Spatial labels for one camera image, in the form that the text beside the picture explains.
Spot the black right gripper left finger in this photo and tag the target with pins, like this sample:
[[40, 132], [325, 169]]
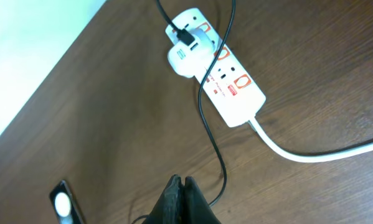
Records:
[[168, 208]]

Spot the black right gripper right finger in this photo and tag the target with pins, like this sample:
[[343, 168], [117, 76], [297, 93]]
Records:
[[195, 209]]

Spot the white power strip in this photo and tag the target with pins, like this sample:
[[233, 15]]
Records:
[[229, 86]]

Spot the white USB wall adapter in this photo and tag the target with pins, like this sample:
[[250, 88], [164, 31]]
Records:
[[191, 60]]

